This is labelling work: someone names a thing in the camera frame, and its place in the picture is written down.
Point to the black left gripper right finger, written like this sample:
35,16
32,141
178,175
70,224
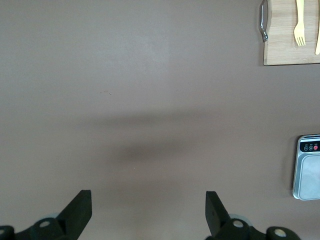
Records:
216,217

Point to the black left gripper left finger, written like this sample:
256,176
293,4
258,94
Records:
75,215

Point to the silver digital kitchen scale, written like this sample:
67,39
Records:
308,175

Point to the wooden cutting board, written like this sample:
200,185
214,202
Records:
280,52

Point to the yellow plastic fork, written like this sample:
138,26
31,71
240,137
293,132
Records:
299,32

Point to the yellow plastic knife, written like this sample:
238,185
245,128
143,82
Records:
318,37

